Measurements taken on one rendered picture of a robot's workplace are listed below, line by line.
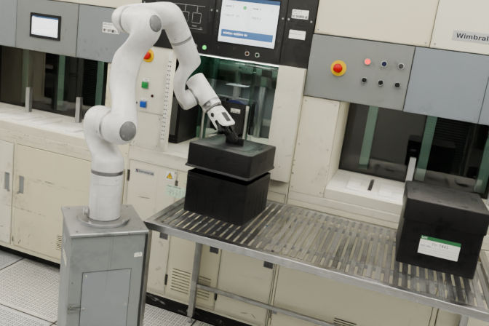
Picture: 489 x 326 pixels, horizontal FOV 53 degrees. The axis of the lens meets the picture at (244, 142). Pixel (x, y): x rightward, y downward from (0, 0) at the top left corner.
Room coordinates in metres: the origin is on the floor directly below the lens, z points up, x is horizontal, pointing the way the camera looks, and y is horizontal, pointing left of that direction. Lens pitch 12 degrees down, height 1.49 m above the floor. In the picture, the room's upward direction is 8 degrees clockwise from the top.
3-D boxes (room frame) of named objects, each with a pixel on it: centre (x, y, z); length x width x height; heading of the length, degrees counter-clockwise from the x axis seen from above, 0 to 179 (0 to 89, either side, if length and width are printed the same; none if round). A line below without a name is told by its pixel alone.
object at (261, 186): (2.03, 0.04, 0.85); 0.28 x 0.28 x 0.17; 67
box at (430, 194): (1.81, -0.79, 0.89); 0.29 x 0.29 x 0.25; 74
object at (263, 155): (2.03, 0.04, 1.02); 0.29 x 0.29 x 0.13; 67
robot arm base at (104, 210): (1.75, 0.49, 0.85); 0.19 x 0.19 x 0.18
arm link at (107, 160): (1.77, 0.52, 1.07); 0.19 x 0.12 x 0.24; 51
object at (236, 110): (3.00, 0.09, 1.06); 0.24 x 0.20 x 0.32; 73
